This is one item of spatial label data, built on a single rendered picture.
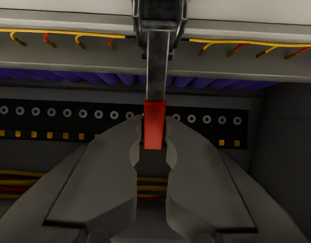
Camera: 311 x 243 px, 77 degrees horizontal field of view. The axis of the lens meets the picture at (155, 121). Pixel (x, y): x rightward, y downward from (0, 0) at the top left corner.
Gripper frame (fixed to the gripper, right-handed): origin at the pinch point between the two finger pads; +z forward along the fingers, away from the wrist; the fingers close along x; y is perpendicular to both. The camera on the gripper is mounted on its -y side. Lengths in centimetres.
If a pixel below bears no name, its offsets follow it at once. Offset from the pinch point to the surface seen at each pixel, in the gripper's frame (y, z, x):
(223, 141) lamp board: 8.3, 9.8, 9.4
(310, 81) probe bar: -2.1, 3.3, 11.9
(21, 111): 6.1, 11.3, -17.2
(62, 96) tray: 3.9, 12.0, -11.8
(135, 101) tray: 4.2, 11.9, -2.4
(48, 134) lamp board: 8.4, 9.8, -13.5
